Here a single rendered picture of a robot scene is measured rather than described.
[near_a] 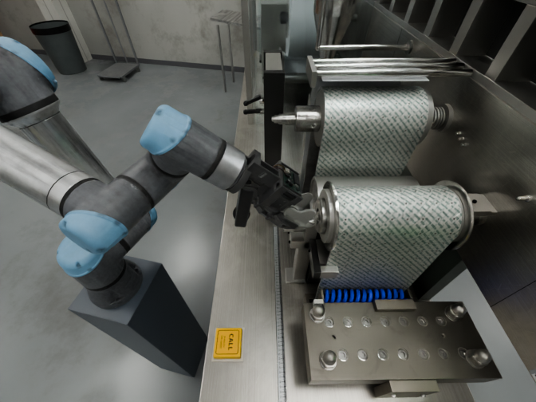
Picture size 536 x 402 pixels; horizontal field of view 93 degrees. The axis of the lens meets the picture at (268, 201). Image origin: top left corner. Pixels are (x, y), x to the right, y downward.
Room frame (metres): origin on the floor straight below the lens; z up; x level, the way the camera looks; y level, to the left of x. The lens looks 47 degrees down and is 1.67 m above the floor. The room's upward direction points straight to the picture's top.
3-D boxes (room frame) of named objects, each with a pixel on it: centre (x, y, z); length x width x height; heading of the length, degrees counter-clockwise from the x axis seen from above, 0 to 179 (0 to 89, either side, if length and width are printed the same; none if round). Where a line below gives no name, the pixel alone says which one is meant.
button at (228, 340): (0.18, 0.11, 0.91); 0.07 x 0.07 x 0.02; 1
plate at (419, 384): (0.07, -0.30, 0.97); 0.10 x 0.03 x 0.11; 91
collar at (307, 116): (0.59, -0.10, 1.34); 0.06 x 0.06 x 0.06; 1
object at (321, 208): (0.34, -0.12, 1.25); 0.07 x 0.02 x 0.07; 1
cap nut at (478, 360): (0.12, -0.45, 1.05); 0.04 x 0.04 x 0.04
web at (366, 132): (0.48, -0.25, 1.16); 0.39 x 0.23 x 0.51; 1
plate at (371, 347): (0.17, -0.29, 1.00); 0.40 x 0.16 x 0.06; 91
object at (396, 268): (0.29, -0.25, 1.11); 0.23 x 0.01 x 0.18; 91
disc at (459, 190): (0.35, -0.38, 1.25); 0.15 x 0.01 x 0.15; 1
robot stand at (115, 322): (0.35, 0.48, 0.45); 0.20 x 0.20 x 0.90; 77
